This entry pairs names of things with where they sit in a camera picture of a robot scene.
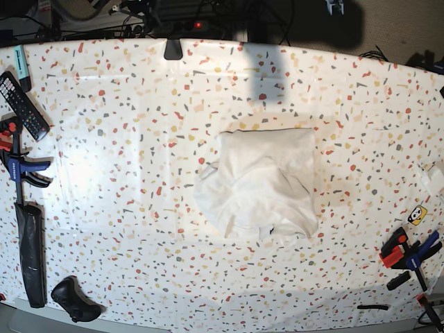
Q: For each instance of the black TV remote control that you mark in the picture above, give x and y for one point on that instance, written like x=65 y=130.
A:
x=22 y=106

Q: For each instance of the black table edge clip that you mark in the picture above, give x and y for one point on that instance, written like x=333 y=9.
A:
x=173 y=50

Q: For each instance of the left blue bar clamp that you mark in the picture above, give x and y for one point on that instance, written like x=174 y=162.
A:
x=19 y=168

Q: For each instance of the right blue bar clamp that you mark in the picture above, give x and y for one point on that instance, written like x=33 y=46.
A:
x=396 y=253

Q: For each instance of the black game controller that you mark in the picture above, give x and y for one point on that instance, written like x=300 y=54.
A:
x=69 y=296

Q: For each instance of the black power strip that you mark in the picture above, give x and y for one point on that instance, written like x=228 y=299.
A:
x=170 y=27

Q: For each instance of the small black block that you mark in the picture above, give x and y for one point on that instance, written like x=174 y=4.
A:
x=398 y=281

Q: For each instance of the long black sleeve pouch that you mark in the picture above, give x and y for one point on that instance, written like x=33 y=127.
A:
x=29 y=221

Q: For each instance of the blue bar clamp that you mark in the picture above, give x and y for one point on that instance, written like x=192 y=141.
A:
x=396 y=253
x=19 y=168

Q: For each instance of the yellow cartoon face sticker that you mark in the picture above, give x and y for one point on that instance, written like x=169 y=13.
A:
x=417 y=215

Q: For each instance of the white T-shirt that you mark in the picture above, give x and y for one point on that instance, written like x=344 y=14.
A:
x=262 y=185

